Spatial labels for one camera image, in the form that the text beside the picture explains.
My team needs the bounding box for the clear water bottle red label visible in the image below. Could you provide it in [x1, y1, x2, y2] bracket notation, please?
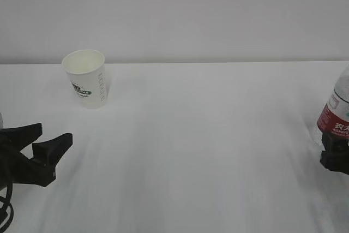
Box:
[312, 66, 348, 145]

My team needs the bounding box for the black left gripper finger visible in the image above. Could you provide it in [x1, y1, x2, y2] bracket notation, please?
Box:
[1, 123, 43, 156]
[32, 133, 73, 166]

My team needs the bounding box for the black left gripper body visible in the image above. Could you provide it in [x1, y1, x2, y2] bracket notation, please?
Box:
[1, 141, 56, 189]

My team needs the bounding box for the white paper cup green logo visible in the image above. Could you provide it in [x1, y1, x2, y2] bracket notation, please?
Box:
[62, 50, 107, 109]

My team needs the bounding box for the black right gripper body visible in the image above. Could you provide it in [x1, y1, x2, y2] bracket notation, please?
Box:
[320, 151, 348, 175]

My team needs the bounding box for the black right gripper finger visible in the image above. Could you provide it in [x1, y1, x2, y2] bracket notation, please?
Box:
[321, 133, 348, 153]

